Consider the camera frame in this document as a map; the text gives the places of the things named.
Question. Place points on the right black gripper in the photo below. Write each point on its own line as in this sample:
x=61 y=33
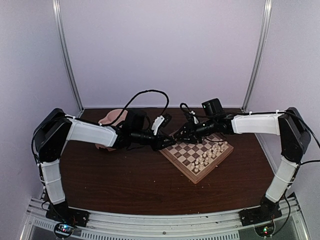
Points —
x=190 y=129

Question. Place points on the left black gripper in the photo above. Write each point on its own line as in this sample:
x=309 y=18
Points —
x=160 y=141

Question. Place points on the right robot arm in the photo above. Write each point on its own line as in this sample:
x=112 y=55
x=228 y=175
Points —
x=288 y=125

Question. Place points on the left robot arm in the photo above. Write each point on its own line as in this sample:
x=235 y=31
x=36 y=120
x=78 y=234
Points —
x=57 y=129

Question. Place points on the wooden chess board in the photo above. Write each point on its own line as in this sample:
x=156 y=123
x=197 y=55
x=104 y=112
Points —
x=182 y=155

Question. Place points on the white chess pieces group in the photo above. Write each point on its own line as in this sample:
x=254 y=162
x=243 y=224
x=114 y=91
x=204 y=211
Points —
x=209 y=156

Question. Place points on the right circuit board with LEDs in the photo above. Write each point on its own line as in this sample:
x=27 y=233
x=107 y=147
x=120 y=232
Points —
x=265 y=230

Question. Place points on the circuit board with leds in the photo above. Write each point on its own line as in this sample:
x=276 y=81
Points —
x=63 y=229
x=265 y=230

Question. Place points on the left circuit board with LEDs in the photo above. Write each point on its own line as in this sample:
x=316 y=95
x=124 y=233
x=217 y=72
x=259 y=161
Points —
x=63 y=229

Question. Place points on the pink double pet bowl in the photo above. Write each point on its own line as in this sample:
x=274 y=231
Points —
x=110 y=117

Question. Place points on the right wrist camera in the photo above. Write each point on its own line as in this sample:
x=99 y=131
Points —
x=193 y=117

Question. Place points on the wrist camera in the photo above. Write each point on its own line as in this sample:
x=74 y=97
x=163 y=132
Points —
x=160 y=122
x=193 y=117

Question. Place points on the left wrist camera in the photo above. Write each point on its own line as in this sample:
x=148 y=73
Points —
x=160 y=122

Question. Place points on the front aluminium rail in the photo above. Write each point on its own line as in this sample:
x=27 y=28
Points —
x=211 y=226

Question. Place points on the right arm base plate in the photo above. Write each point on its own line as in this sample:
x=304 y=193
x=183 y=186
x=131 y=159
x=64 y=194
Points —
x=256 y=215

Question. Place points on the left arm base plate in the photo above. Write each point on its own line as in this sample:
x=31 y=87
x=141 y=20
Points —
x=73 y=217

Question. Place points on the right aluminium frame post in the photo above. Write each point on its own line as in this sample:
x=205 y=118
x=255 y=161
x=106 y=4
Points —
x=264 y=30

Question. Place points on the aluminium frame post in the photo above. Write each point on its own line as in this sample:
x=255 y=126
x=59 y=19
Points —
x=65 y=53
x=264 y=30

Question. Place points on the left aluminium frame post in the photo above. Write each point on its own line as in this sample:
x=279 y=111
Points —
x=65 y=53

